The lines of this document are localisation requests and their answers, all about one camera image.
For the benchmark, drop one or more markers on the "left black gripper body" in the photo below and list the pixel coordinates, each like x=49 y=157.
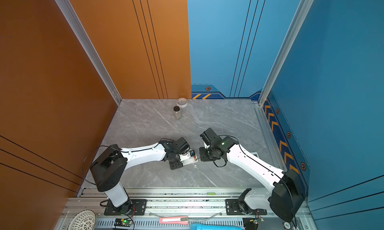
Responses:
x=176 y=164

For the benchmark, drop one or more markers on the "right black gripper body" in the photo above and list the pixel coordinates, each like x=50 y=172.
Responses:
x=207 y=154

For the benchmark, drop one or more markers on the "white remote control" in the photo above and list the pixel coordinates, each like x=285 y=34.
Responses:
x=190 y=161

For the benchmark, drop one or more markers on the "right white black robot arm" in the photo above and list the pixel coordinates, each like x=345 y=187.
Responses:
x=284 y=191

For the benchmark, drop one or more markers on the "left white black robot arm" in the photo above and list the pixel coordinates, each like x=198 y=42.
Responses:
x=109 y=167

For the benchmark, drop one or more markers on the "small brown-capped jar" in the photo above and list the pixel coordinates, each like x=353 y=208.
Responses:
x=177 y=112

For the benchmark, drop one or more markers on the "pink box cutter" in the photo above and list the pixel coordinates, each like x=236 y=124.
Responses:
x=180 y=220

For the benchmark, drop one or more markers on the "cyan cylinder object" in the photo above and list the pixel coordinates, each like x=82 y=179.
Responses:
x=197 y=226

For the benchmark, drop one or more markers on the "green circuit board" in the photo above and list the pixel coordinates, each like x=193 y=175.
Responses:
x=123 y=223

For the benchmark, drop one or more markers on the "white mesh basket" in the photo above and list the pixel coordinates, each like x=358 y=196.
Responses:
x=85 y=220

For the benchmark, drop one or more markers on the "aluminium rail frame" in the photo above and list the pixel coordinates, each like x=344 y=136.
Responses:
x=207 y=206

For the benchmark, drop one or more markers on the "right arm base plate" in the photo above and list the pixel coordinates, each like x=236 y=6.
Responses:
x=235 y=207

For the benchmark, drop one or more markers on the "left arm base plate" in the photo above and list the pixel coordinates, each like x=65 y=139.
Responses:
x=135 y=207

